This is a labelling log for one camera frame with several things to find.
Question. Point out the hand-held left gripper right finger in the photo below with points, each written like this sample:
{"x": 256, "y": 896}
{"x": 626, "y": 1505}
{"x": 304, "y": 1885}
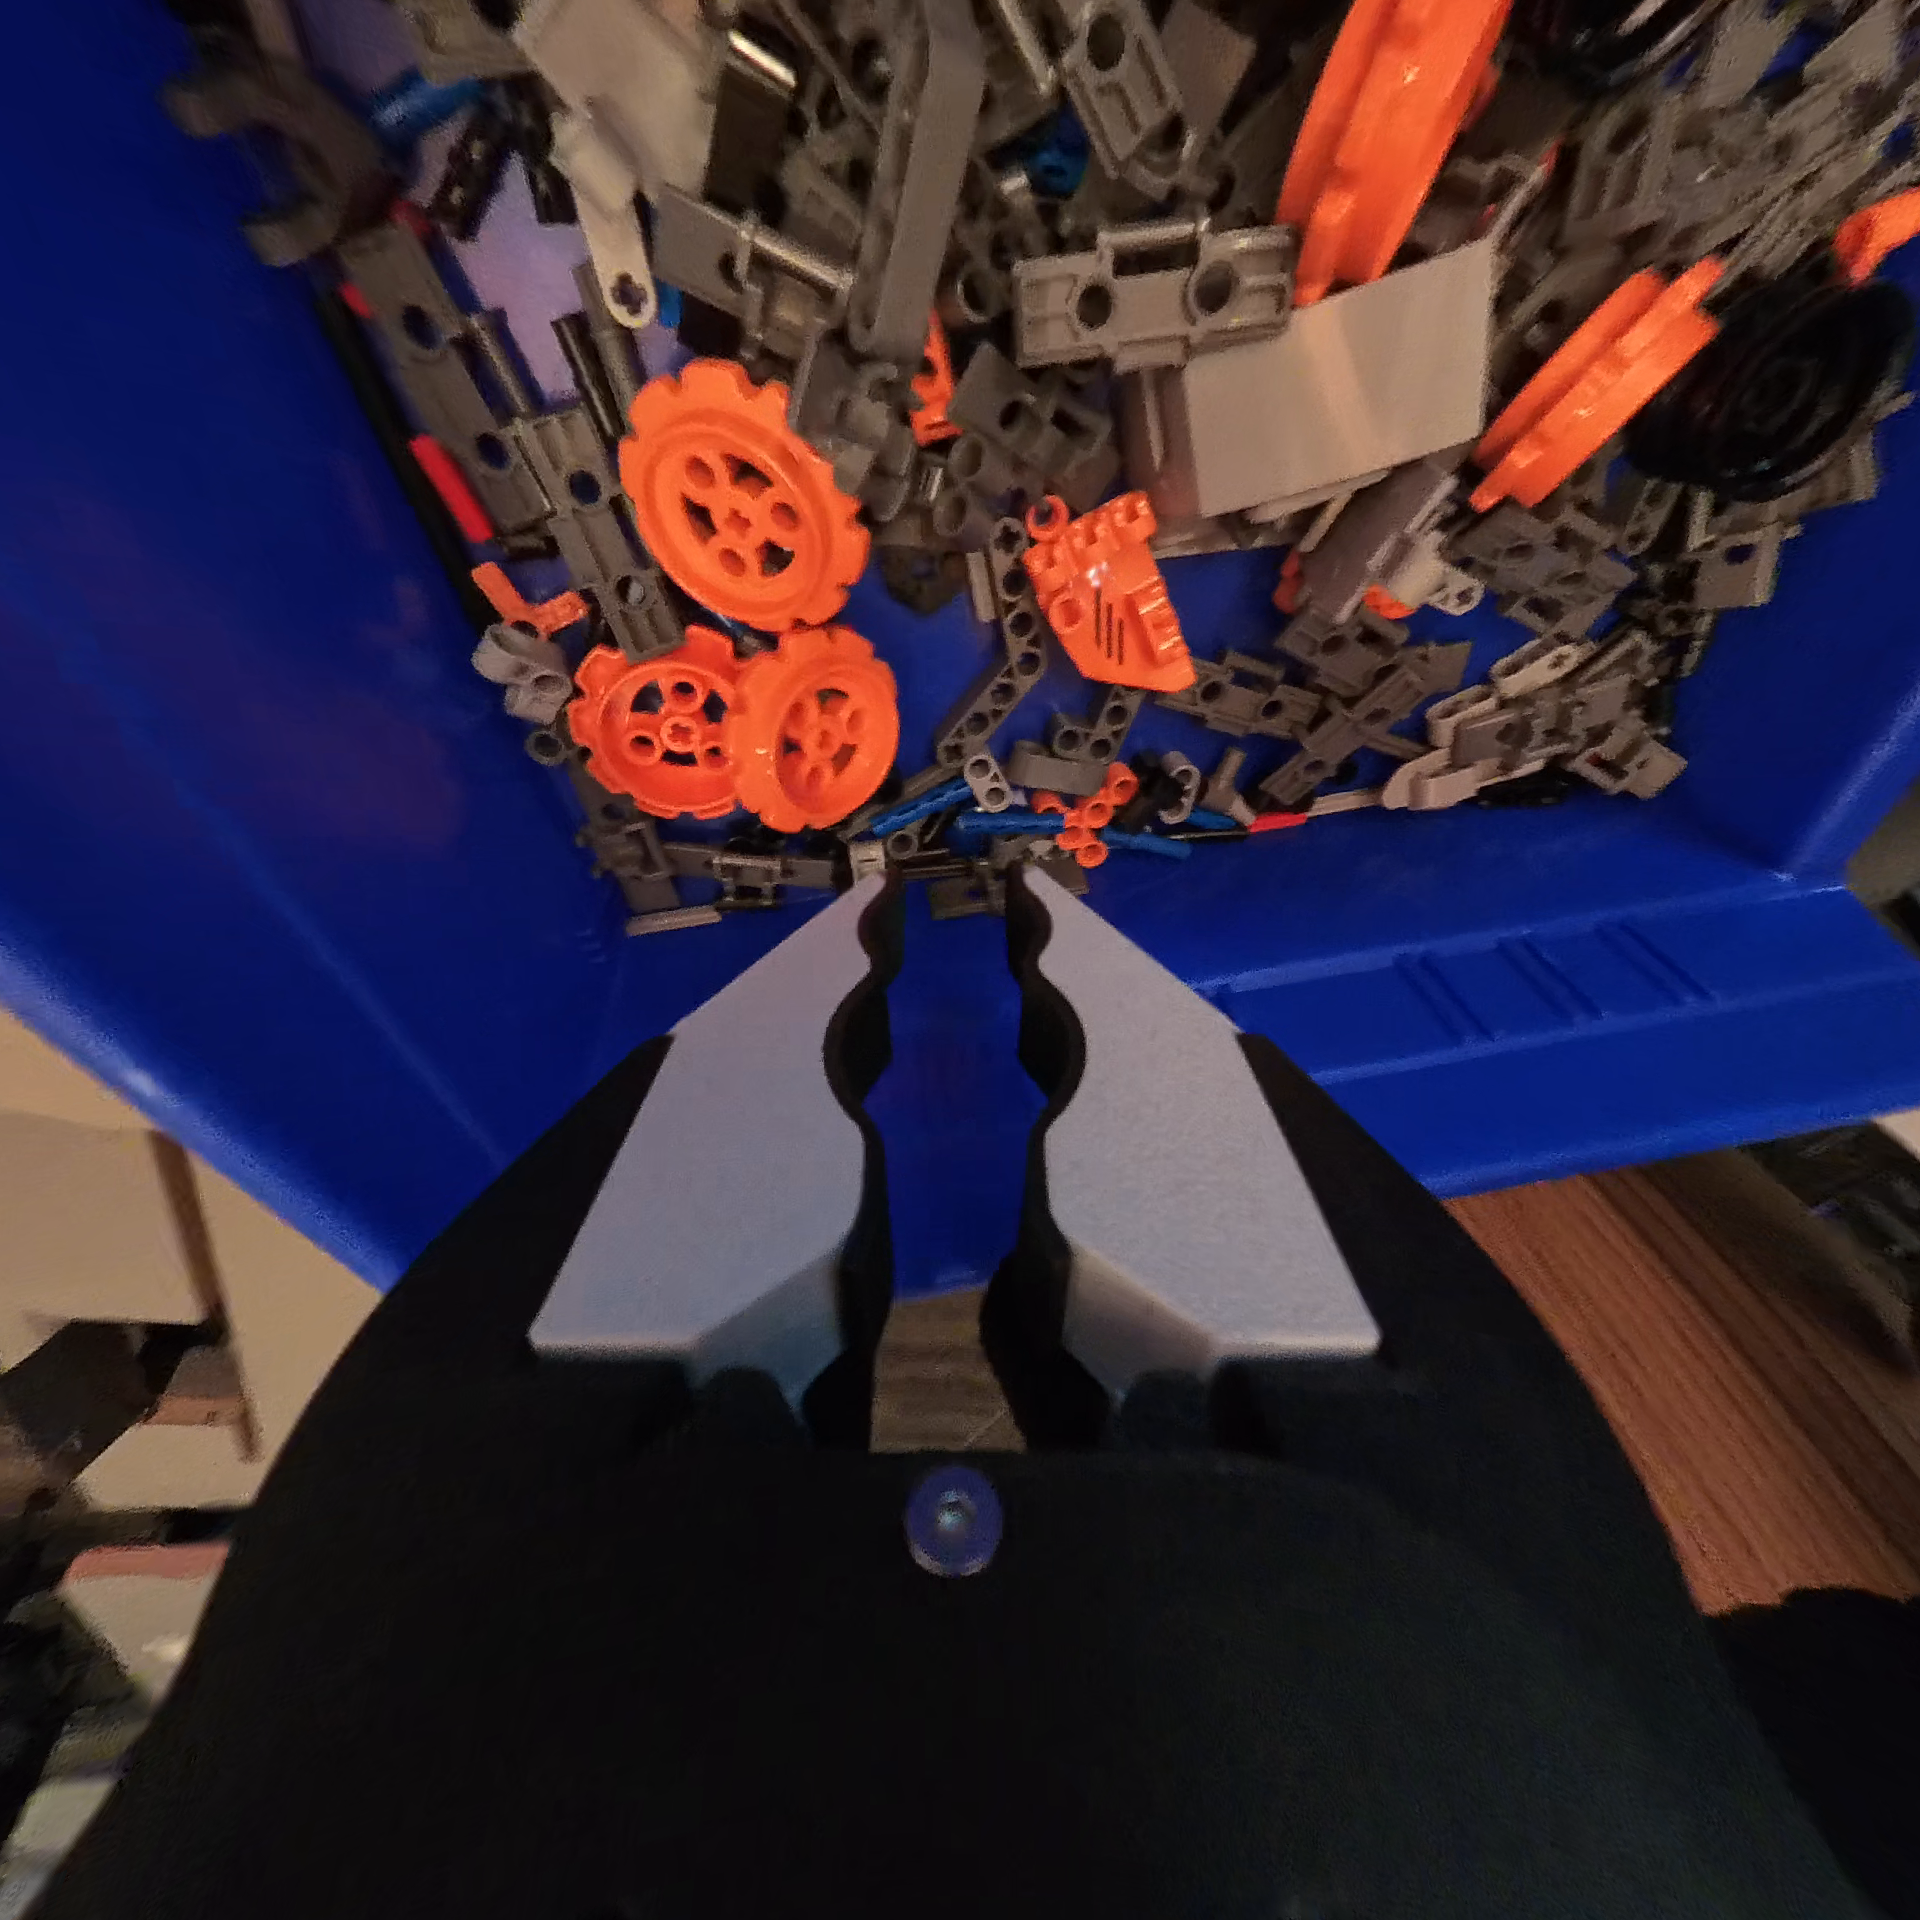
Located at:
{"x": 1200, "y": 1185}

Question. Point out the pile of toy building parts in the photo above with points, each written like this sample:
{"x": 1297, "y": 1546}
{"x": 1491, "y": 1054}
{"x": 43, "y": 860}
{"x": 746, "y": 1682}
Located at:
{"x": 1050, "y": 450}

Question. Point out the blue plastic bin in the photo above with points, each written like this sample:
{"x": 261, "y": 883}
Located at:
{"x": 225, "y": 749}

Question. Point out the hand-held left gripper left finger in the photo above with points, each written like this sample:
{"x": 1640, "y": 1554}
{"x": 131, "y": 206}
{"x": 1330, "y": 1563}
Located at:
{"x": 705, "y": 1185}

